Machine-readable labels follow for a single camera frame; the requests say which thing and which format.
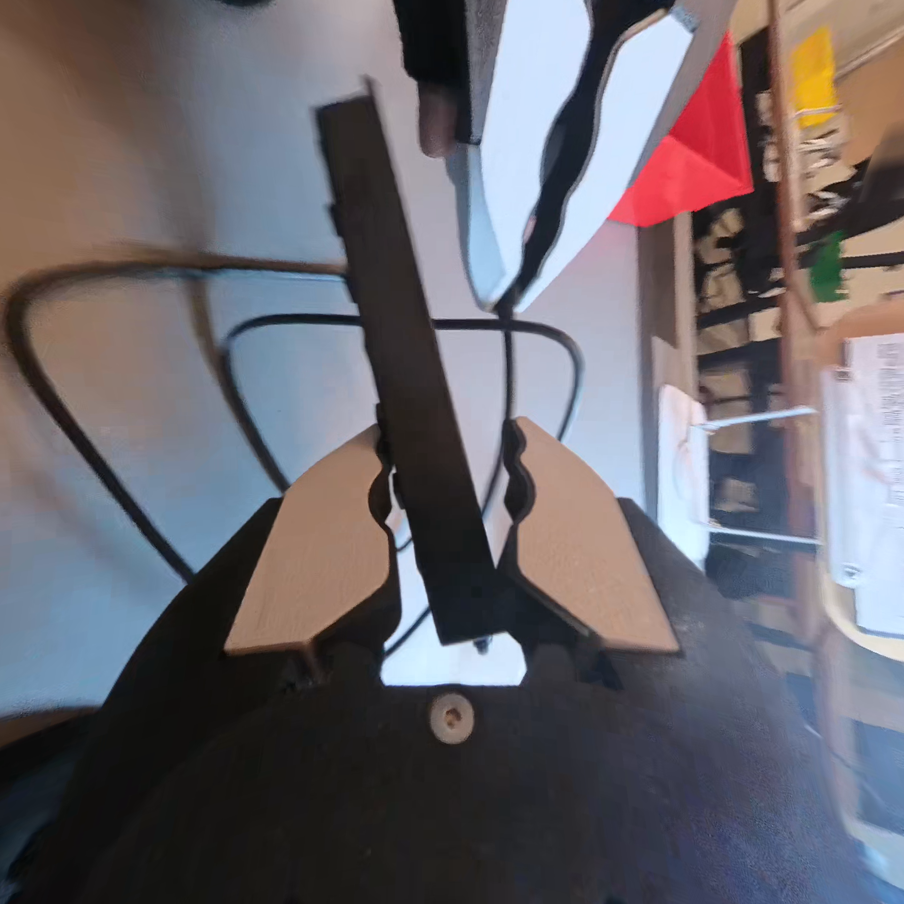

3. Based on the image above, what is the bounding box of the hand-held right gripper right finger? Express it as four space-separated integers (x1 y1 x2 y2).
494 417 680 654

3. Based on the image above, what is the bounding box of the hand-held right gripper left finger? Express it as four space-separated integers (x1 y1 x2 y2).
224 424 405 658

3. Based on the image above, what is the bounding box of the green object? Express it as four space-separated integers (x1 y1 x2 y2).
808 232 846 302

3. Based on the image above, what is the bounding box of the person's left hand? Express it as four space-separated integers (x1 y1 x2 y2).
418 81 461 159

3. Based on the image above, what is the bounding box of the black usb hub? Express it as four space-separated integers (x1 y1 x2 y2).
314 76 499 647

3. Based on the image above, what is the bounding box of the black hub's attached cable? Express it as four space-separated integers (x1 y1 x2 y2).
3 243 354 583

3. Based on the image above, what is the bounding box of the instruction sheet on stand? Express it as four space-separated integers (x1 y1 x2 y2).
657 304 904 661

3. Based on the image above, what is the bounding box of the yellow paper sheet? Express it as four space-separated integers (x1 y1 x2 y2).
791 28 839 129

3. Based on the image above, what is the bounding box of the red plastic bin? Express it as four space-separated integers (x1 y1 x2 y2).
607 32 755 228

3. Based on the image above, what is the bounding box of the black usb cable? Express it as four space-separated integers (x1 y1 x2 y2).
222 300 586 658

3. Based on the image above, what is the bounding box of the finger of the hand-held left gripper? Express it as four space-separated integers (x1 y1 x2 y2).
512 0 739 315
445 0 594 312

